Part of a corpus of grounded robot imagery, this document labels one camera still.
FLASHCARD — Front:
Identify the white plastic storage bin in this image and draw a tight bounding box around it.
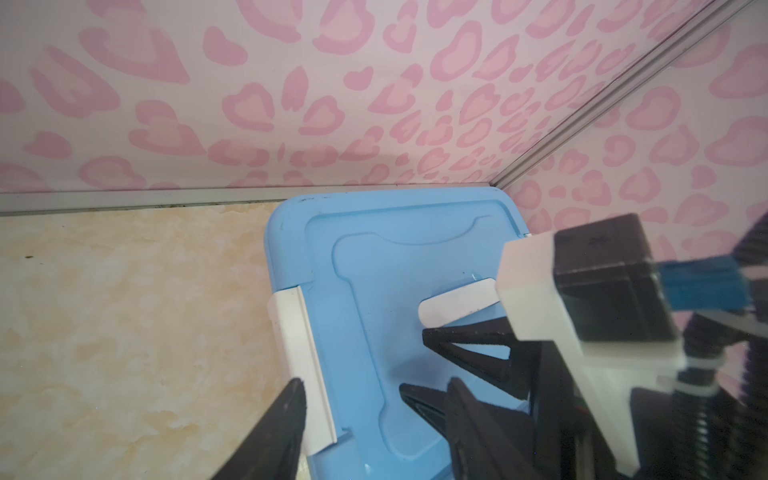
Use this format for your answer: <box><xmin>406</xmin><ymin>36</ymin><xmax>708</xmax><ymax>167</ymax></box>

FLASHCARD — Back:
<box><xmin>267</xmin><ymin>286</ymin><xmax>338</xmax><ymax>456</ymax></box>

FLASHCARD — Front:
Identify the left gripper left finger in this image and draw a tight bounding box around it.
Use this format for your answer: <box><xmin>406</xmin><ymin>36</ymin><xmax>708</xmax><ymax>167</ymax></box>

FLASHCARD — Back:
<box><xmin>212</xmin><ymin>378</ymin><xmax>306</xmax><ymax>480</ymax></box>

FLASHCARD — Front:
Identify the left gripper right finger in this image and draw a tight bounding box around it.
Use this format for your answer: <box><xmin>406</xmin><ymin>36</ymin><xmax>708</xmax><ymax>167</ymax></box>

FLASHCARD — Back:
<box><xmin>445</xmin><ymin>378</ymin><xmax>542</xmax><ymax>479</ymax></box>

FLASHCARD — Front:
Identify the right black corrugated cable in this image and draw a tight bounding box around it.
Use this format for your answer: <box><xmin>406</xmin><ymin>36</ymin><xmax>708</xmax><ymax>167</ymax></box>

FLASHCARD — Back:
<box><xmin>665</xmin><ymin>212</ymin><xmax>768</xmax><ymax>480</ymax></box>

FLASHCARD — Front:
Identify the blue plastic bin lid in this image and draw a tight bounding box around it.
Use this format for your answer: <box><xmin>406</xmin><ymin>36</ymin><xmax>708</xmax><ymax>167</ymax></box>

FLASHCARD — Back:
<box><xmin>264</xmin><ymin>188</ymin><xmax>528</xmax><ymax>479</ymax></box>

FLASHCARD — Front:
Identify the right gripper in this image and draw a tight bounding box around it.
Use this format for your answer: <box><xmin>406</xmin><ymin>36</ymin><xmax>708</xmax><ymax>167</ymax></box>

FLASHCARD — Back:
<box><xmin>399</xmin><ymin>317</ymin><xmax>617</xmax><ymax>479</ymax></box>

